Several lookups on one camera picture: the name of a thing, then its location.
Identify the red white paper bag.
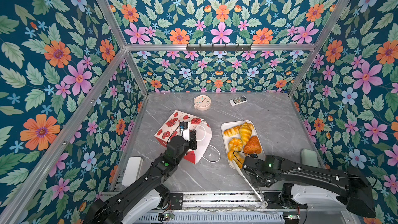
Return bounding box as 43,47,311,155
154,110,212,164

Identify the brown croissant fake bread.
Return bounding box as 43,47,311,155
243,136,262,155

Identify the round bundt fake bread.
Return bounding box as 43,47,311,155
228,138,244,151

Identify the pale yellow croissant bread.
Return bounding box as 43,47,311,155
239,122,252,146

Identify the orange swirl fake bread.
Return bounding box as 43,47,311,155
228,150,245,169

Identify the long yellow fake bread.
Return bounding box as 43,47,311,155
223,125,241,137

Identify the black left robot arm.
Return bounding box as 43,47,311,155
83,129,197,224

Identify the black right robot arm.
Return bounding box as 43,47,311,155
232,151,376,218

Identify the pale green box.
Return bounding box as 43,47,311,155
301,149,319,168

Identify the pink round clock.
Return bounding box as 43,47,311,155
194,95,211,111

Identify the white rectangular tray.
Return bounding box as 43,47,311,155
221,120,265,169

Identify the white box on table edge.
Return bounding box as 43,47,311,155
121,157,143,187

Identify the white remote control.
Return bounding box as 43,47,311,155
229,96,248,106

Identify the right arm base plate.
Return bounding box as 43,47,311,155
263,192,308,209

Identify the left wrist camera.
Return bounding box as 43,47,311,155
179,121,190,142

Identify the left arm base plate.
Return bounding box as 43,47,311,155
161,192,184,210

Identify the black hook rail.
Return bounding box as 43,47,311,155
186,44,252,52

